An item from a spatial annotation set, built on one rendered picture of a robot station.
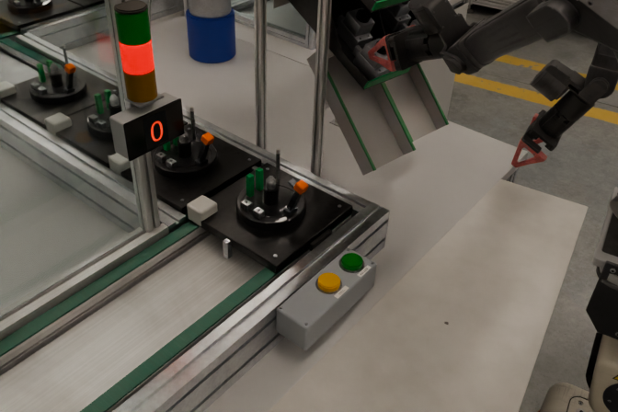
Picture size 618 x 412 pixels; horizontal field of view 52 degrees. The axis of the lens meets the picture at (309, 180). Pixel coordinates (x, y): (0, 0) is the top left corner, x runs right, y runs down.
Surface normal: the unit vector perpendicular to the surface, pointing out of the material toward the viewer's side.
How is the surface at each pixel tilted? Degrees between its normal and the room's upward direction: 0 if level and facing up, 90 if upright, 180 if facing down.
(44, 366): 0
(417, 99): 45
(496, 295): 0
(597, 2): 41
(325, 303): 0
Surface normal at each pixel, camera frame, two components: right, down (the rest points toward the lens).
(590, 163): 0.04, -0.81
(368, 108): 0.49, -0.25
